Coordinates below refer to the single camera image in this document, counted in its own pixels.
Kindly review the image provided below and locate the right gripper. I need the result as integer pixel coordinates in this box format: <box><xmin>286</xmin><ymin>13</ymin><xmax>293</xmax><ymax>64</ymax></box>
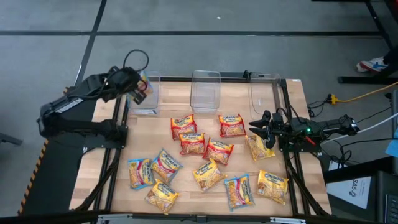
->
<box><xmin>248</xmin><ymin>110</ymin><xmax>295</xmax><ymax>149</ymax></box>

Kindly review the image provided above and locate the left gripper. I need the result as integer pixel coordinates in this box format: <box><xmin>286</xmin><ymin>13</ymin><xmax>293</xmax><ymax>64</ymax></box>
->
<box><xmin>107</xmin><ymin>65</ymin><xmax>147</xmax><ymax>105</ymax></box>

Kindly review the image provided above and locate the yellow Maruchan ramen pack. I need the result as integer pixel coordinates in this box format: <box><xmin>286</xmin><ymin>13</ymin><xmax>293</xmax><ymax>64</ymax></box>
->
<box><xmin>256</xmin><ymin>169</ymin><xmax>289</xmax><ymax>205</ymax></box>
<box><xmin>144</xmin><ymin>179</ymin><xmax>180</xmax><ymax>215</ymax></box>
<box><xmin>192</xmin><ymin>158</ymin><xmax>228</xmax><ymax>192</ymax></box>
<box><xmin>244</xmin><ymin>134</ymin><xmax>276</xmax><ymax>162</ymax></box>

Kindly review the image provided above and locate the blue Maruchan ramen pack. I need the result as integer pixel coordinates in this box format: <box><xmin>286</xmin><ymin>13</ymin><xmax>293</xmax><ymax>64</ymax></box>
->
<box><xmin>224</xmin><ymin>174</ymin><xmax>256</xmax><ymax>212</ymax></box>
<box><xmin>138</xmin><ymin>70</ymin><xmax>154</xmax><ymax>97</ymax></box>
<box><xmin>150</xmin><ymin>148</ymin><xmax>183</xmax><ymax>184</ymax></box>
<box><xmin>127</xmin><ymin>158</ymin><xmax>155</xmax><ymax>190</ymax></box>

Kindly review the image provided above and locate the red Maruchan ramen pack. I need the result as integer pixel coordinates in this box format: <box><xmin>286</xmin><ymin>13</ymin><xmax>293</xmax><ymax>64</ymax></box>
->
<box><xmin>179</xmin><ymin>133</ymin><xmax>206</xmax><ymax>156</ymax></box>
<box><xmin>203</xmin><ymin>137</ymin><xmax>234</xmax><ymax>166</ymax></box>
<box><xmin>170</xmin><ymin>114</ymin><xmax>198</xmax><ymax>141</ymax></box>
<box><xmin>218</xmin><ymin>113</ymin><xmax>247</xmax><ymax>138</ymax></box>

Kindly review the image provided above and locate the clear plastic bin white label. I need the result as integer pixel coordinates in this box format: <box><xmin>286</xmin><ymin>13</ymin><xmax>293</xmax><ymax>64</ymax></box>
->
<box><xmin>129</xmin><ymin>70</ymin><xmax>161</xmax><ymax>116</ymax></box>

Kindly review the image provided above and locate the white paper sign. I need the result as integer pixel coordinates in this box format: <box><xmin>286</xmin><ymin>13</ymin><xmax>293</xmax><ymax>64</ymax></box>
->
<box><xmin>325</xmin><ymin>160</ymin><xmax>373</xmax><ymax>210</ymax></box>

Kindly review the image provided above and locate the black hazard-striped platform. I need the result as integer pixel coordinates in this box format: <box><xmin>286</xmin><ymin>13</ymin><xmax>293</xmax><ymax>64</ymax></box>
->
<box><xmin>17</xmin><ymin>86</ymin><xmax>103</xmax><ymax>216</ymax></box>

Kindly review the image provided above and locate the person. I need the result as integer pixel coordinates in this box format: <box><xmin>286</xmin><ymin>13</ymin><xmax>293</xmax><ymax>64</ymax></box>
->
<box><xmin>356</xmin><ymin>45</ymin><xmax>398</xmax><ymax>75</ymax></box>

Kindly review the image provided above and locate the grey chair leg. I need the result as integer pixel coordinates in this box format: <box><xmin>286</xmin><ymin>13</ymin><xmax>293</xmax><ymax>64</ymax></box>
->
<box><xmin>0</xmin><ymin>133</ymin><xmax>24</xmax><ymax>146</ymax></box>

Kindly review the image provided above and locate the blue paper sheet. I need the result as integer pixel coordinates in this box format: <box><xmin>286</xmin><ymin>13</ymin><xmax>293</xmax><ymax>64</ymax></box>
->
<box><xmin>384</xmin><ymin>128</ymin><xmax>398</xmax><ymax>158</ymax></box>

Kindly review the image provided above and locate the black equipment case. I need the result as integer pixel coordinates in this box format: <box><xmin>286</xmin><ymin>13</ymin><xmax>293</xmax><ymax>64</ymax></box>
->
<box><xmin>323</xmin><ymin>156</ymin><xmax>398</xmax><ymax>224</ymax></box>

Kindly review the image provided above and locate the left gripper black cable loop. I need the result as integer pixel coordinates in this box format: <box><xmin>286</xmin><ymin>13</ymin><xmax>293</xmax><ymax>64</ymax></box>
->
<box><xmin>123</xmin><ymin>49</ymin><xmax>149</xmax><ymax>73</ymax></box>

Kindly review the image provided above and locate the gripper black cable loop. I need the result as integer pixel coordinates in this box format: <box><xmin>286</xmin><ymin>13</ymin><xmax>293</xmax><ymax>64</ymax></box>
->
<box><xmin>123</xmin><ymin>49</ymin><xmax>149</xmax><ymax>73</ymax></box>
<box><xmin>276</xmin><ymin>105</ymin><xmax>301</xmax><ymax>124</ymax></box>

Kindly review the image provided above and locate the right gripper black cable loop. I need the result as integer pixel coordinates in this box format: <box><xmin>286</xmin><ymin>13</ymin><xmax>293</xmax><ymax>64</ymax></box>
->
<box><xmin>276</xmin><ymin>105</ymin><xmax>301</xmax><ymax>124</ymax></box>

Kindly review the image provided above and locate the black floor cable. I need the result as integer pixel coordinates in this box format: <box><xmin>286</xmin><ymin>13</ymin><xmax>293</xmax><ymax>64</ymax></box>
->
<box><xmin>354</xmin><ymin>106</ymin><xmax>392</xmax><ymax>124</ymax></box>
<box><xmin>323</xmin><ymin>136</ymin><xmax>398</xmax><ymax>169</ymax></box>
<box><xmin>307</xmin><ymin>98</ymin><xmax>331</xmax><ymax>118</ymax></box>

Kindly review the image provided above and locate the yellow extension cord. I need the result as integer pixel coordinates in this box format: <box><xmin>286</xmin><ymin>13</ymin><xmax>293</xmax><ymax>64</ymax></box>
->
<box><xmin>326</xmin><ymin>81</ymin><xmax>398</xmax><ymax>105</ymax></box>

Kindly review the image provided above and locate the black desk frame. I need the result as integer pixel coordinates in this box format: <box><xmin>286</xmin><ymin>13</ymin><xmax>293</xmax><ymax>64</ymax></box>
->
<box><xmin>312</xmin><ymin>0</ymin><xmax>398</xmax><ymax>85</ymax></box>

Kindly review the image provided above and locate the white cable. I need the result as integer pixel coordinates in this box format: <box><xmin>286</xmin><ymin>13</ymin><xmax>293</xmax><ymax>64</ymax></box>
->
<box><xmin>320</xmin><ymin>111</ymin><xmax>398</xmax><ymax>146</ymax></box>

